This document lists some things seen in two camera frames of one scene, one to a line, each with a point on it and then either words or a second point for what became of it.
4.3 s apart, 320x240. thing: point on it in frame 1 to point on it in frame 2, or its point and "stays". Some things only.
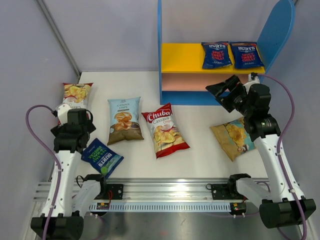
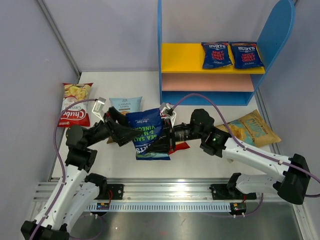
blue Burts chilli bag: [216, 54] stays
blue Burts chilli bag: [246, 54] stays
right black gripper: [234, 85] to [161, 144]
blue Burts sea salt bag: [102, 157] to [149, 122]
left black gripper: [60, 129] to [120, 134]
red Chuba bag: [76, 95] stays
